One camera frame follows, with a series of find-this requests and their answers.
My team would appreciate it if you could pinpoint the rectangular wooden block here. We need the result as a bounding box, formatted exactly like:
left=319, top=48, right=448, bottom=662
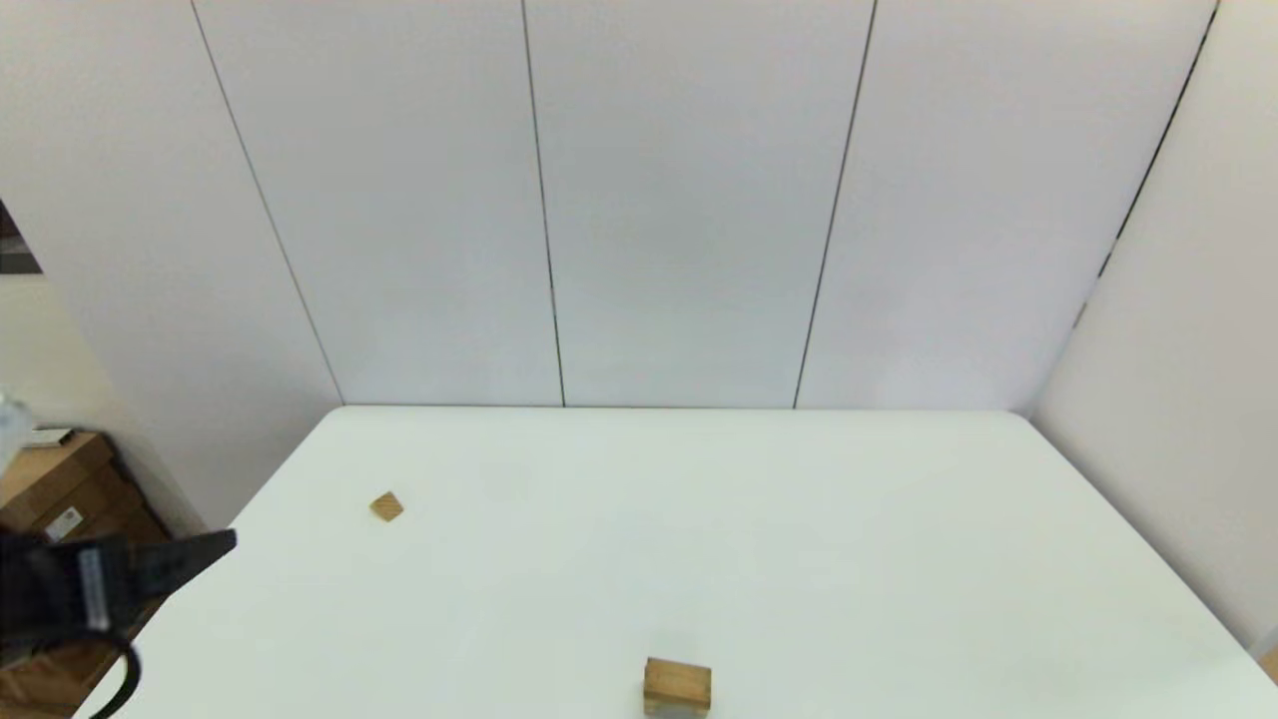
left=645, top=657, right=713, bottom=690

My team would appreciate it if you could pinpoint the cardboard box with white label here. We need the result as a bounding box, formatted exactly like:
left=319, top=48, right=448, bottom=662
left=0, top=599, right=166, bottom=716
left=0, top=431, right=171, bottom=548

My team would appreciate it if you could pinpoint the dark grey wall panel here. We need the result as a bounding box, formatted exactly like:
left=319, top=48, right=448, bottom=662
left=0, top=200, right=43, bottom=276

